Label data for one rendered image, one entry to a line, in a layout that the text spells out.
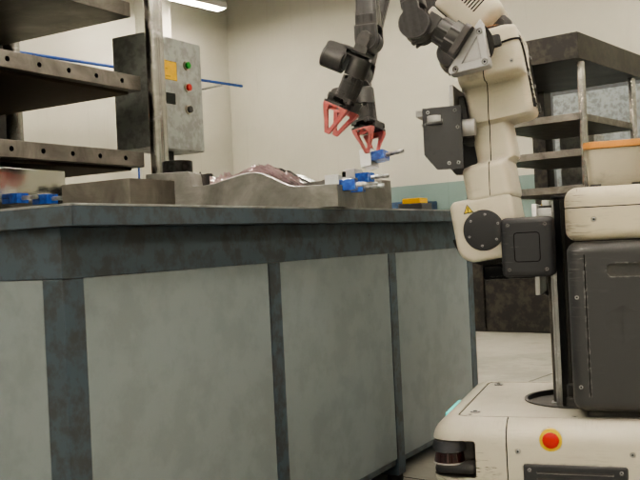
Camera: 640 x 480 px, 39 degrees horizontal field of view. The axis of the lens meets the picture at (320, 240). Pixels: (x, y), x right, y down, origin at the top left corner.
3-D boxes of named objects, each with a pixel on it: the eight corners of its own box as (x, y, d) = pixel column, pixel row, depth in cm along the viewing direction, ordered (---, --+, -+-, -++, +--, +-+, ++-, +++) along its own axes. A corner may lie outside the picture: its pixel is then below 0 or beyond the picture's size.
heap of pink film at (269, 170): (311, 189, 244) (310, 160, 244) (295, 186, 226) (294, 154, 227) (221, 194, 250) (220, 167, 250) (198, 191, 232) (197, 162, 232)
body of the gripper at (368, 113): (350, 127, 264) (348, 103, 265) (367, 134, 273) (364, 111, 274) (370, 122, 261) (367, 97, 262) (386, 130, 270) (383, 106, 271)
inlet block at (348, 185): (380, 194, 228) (379, 172, 228) (376, 193, 223) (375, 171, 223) (330, 197, 231) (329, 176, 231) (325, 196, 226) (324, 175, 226)
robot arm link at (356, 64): (370, 57, 224) (375, 61, 229) (345, 48, 226) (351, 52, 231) (359, 83, 225) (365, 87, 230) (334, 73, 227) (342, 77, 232)
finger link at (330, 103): (311, 127, 226) (326, 91, 225) (321, 130, 233) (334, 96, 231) (335, 137, 224) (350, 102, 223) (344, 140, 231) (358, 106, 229)
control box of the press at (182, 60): (225, 439, 334) (206, 44, 334) (173, 458, 308) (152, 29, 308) (178, 435, 345) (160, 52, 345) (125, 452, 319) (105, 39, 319)
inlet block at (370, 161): (408, 161, 262) (406, 143, 263) (400, 157, 257) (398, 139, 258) (368, 170, 268) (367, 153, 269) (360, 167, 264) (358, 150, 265)
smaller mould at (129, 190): (175, 210, 204) (174, 180, 204) (130, 210, 191) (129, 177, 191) (110, 216, 214) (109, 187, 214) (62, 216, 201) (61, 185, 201)
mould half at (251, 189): (357, 209, 245) (355, 168, 245) (338, 206, 219) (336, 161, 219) (185, 218, 256) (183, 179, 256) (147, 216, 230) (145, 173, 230)
